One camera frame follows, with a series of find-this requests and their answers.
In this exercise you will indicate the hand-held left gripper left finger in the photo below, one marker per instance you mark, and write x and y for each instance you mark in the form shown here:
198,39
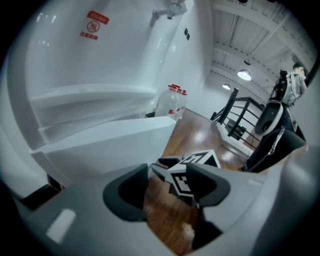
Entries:
87,212

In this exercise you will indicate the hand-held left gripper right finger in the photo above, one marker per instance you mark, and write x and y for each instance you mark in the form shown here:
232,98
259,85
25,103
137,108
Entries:
237,200

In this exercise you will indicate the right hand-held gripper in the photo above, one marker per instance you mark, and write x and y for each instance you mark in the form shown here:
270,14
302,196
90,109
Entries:
180,181

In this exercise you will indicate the white bottles with red labels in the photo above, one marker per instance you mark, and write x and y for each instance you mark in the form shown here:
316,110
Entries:
170,102

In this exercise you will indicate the metal wall faucet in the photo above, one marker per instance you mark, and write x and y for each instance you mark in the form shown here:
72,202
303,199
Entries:
170,10

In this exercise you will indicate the black box with green light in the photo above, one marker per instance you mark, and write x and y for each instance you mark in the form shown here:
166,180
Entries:
236,130

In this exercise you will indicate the black and white chair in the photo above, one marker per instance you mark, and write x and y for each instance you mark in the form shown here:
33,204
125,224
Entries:
287,147

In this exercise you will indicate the black metal railing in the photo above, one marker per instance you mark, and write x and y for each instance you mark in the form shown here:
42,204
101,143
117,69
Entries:
233,100

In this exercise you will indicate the small lit pendant lamp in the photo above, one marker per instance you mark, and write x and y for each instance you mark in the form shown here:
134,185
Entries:
226,86

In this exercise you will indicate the white drip tray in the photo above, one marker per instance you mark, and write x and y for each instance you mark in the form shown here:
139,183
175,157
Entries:
95,95

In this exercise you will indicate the large lit pendant lamp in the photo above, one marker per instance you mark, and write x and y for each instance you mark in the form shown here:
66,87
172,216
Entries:
244,74

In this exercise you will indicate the unlit pendant lamp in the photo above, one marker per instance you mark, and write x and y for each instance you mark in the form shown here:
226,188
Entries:
247,62

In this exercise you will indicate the red warning sticker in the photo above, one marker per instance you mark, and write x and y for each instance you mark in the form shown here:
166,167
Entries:
95,25

